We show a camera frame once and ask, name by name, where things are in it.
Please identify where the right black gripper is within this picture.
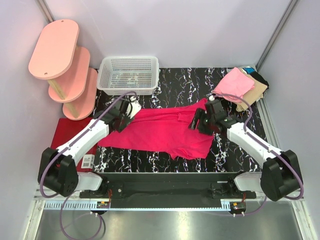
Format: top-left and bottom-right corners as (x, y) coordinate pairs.
(187, 107), (216, 137)

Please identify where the magenta t shirt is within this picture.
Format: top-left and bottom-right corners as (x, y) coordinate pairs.
(97, 98), (214, 160)

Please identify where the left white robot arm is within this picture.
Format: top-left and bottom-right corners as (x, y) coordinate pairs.
(38, 96), (142, 198)

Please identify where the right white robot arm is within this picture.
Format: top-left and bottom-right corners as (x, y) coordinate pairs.
(188, 98), (304, 202)

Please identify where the folded pink t shirt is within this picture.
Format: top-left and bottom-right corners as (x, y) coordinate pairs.
(213, 67), (255, 99)

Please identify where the white plastic basket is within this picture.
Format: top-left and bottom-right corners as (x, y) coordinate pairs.
(96, 56), (160, 96)

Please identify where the folded beige t shirt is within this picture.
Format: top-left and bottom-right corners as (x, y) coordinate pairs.
(236, 75), (268, 112)

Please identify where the red box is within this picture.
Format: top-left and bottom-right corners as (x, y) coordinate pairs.
(50, 117), (98, 172)

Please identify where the folded blue white garment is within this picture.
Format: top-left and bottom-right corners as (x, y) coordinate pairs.
(239, 66), (256, 75)

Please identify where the folded black t shirt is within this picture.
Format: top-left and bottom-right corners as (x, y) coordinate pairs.
(249, 71), (270, 89)

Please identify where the pink three-tier shelf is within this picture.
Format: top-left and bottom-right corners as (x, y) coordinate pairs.
(28, 19), (98, 121)

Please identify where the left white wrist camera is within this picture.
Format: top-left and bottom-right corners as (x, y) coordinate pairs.
(126, 96), (142, 119)

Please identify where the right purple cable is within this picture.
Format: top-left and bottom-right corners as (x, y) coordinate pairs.
(208, 92), (306, 216)

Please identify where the purple cable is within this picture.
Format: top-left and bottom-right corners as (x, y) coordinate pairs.
(208, 92), (306, 216)
(39, 91), (138, 240)

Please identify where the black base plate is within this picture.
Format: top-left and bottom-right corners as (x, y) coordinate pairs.
(80, 172), (257, 199)

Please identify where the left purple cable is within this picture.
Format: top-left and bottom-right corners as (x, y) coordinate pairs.
(39, 91), (138, 240)

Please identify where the aluminium rail frame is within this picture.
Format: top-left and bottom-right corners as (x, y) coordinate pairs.
(24, 99), (318, 240)

